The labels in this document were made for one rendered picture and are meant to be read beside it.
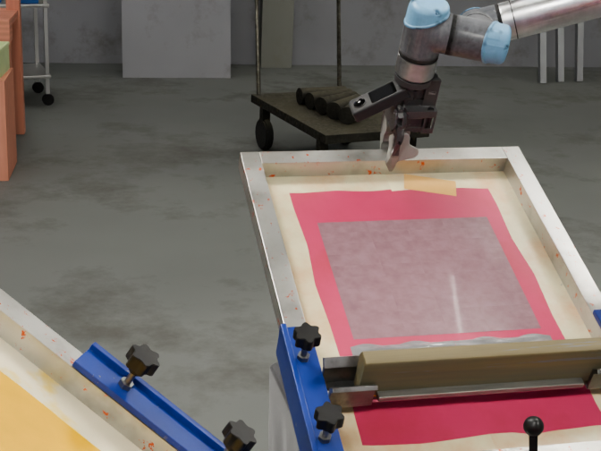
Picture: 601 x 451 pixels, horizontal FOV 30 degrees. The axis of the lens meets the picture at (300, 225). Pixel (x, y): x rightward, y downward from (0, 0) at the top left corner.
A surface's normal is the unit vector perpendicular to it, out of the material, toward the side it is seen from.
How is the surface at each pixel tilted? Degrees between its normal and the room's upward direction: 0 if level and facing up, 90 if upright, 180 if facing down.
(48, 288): 0
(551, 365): 112
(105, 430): 32
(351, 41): 90
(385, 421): 22
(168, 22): 78
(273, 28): 90
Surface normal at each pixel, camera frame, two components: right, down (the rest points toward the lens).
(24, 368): 0.54, -0.73
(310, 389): 0.12, -0.76
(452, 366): 0.19, 0.65
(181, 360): 0.04, -0.95
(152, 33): 0.18, 0.11
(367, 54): 0.18, 0.32
